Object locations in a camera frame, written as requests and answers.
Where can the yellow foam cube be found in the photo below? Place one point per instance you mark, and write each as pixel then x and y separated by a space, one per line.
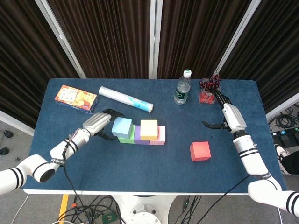
pixel 149 129

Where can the green foam cube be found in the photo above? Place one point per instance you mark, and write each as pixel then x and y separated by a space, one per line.
pixel 127 140

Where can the green circuit board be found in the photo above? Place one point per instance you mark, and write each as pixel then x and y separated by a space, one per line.
pixel 108 218

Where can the pink foam cube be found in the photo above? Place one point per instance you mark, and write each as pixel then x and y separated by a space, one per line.
pixel 161 135

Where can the white black sneaker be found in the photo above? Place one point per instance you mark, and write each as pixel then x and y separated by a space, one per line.
pixel 281 151

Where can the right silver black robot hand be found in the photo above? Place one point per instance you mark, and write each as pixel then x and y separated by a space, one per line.
pixel 234 119

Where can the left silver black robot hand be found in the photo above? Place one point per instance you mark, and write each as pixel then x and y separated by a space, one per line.
pixel 97 122

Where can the white plastic wrap roll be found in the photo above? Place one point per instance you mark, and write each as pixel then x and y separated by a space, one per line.
pixel 121 96

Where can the orange plastic object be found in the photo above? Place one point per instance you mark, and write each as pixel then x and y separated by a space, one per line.
pixel 73 205

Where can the clear plastic box red contents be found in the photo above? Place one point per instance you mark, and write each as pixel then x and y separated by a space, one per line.
pixel 206 98

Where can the black floor object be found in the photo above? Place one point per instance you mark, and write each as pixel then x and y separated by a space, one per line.
pixel 8 133
pixel 3 151

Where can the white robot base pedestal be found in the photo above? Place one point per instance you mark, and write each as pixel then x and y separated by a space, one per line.
pixel 144 210

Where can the yellow floor tape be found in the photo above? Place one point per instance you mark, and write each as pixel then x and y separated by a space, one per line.
pixel 63 205

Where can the white table frame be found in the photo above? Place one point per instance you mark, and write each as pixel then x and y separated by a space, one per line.
pixel 140 192

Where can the white partition base rail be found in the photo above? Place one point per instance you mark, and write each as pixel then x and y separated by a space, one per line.
pixel 16 122
pixel 282 106

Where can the dark red grape bunch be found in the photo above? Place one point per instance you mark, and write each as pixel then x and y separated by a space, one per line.
pixel 209 84

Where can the dark brown pleated curtain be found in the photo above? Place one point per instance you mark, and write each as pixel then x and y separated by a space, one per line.
pixel 198 35
pixel 275 58
pixel 23 58
pixel 105 35

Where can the blue orange snack box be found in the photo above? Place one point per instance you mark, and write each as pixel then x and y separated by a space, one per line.
pixel 74 99

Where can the blue table cloth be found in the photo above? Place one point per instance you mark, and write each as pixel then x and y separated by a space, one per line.
pixel 140 168

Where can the person leg black trousers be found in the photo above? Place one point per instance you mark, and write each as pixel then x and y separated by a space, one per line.
pixel 292 163

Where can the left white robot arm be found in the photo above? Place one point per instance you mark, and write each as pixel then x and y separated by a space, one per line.
pixel 60 149

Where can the white partition post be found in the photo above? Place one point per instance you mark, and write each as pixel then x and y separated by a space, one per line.
pixel 156 35
pixel 59 35
pixel 238 35

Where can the red foam cube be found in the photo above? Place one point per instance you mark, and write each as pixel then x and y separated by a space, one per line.
pixel 200 151

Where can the clear green-label water bottle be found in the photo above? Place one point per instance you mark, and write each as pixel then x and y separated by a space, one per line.
pixel 181 92

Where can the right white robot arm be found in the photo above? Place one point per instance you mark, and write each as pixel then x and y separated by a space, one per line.
pixel 252 161

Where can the purple foam cube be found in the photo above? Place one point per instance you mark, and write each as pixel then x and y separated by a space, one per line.
pixel 137 135

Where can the light blue foam cube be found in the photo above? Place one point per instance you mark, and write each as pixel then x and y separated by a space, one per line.
pixel 121 127

